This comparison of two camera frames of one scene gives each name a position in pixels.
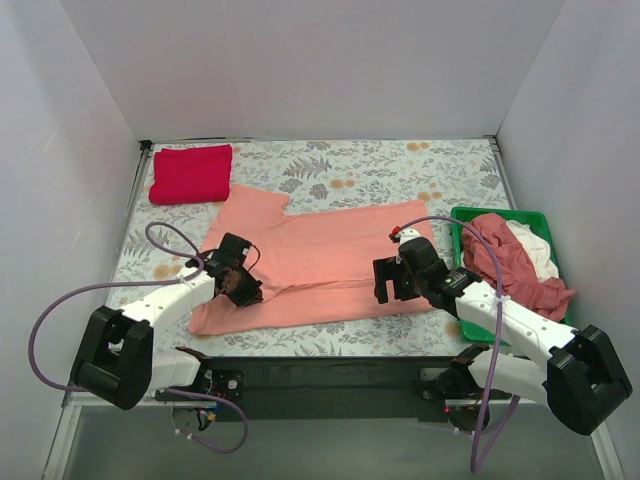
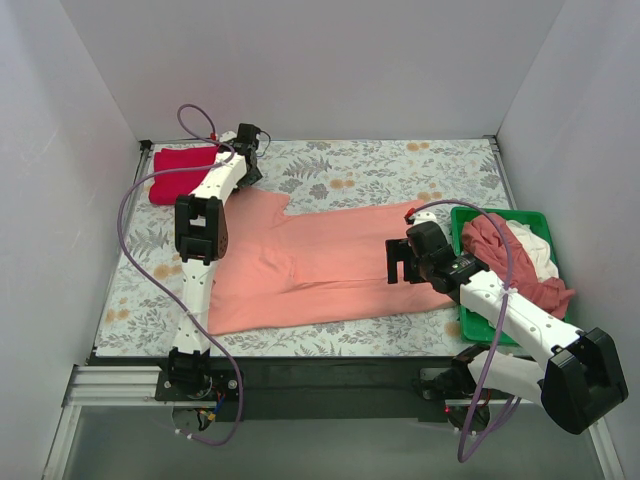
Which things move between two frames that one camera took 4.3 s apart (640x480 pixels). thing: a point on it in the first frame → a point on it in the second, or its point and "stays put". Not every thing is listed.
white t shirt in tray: x=538 y=250 stays put
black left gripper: x=245 y=293 → x=251 y=175
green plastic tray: x=542 y=219 stays put
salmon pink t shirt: x=316 y=264 stays put
